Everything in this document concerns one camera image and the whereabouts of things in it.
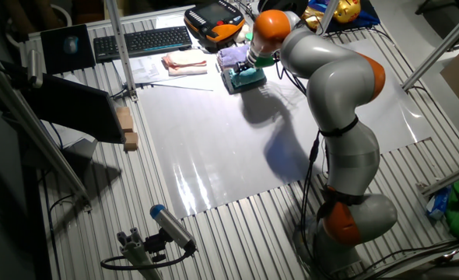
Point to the silver bar-shaped camera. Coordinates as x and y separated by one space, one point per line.
35 68

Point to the black and orange teach pendant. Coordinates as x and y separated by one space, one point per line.
214 19

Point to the grey computer mouse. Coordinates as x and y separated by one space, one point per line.
71 44

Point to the blue cloth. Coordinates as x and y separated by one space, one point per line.
369 19

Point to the aluminium extrusion camera stand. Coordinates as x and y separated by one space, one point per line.
136 253

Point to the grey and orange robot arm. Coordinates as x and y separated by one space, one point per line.
338 89

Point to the black mouse pad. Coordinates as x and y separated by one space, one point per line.
54 60

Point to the black camera bracket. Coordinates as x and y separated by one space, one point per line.
155 243

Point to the pink folded cloth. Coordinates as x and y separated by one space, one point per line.
184 57
186 71

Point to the glossy white table sheet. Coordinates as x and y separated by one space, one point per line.
198 155

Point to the teal microfibre cloth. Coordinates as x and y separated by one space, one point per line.
253 79

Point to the golden piggy bank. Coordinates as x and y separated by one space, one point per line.
346 11

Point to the purple folded cloth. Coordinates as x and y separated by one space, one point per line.
231 54

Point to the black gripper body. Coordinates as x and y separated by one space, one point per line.
249 66

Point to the blue tissue pack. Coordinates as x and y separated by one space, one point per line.
439 202

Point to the black monitor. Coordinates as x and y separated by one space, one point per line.
78 109

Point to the green printed wrist mount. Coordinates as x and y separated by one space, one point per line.
264 62

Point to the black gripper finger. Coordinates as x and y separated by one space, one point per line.
249 74
239 69

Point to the aluminium frame bar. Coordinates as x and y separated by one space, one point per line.
451 177
443 46

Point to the gold foil bag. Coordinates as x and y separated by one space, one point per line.
311 17

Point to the white printed paper sheet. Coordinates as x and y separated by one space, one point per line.
144 70

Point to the white egg-shaped object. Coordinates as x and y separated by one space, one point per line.
241 34

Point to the black filament spool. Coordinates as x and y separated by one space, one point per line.
284 4

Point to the black computer keyboard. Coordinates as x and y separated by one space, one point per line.
144 43

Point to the slanted aluminium frame beam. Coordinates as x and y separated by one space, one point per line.
39 136

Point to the aluminium frame post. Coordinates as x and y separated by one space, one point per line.
328 13
120 46

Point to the silver camera with blue cap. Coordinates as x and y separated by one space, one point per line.
173 227

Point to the grey folded cloth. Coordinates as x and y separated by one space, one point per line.
245 90

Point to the wooden block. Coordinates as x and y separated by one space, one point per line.
131 141
125 120

